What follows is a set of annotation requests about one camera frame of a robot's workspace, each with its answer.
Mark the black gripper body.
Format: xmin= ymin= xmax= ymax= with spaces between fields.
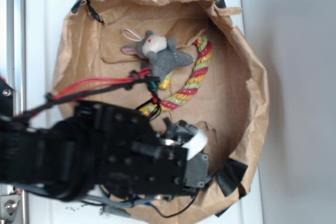
xmin=129 ymin=118 xmax=209 ymax=197

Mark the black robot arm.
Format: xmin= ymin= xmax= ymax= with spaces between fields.
xmin=1 ymin=101 xmax=209 ymax=201

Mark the brown paper bag bin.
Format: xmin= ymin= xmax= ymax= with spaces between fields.
xmin=53 ymin=0 xmax=269 ymax=223

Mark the grey plush bunny toy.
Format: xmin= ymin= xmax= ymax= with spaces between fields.
xmin=121 ymin=30 xmax=193 ymax=83

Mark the white plastic tray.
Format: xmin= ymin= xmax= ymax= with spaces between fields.
xmin=25 ymin=0 xmax=264 ymax=224

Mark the red yellow green rope toy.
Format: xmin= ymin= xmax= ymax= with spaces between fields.
xmin=137 ymin=35 xmax=213 ymax=117

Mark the red and black cable bundle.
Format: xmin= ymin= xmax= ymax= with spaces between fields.
xmin=15 ymin=67 xmax=162 ymax=122

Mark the metal corner bracket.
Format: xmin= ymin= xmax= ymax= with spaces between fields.
xmin=1 ymin=194 xmax=23 ymax=224

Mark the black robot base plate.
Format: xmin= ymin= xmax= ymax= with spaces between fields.
xmin=0 ymin=77 xmax=15 ymax=116

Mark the aluminium frame rail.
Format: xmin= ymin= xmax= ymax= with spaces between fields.
xmin=1 ymin=0 xmax=29 ymax=223

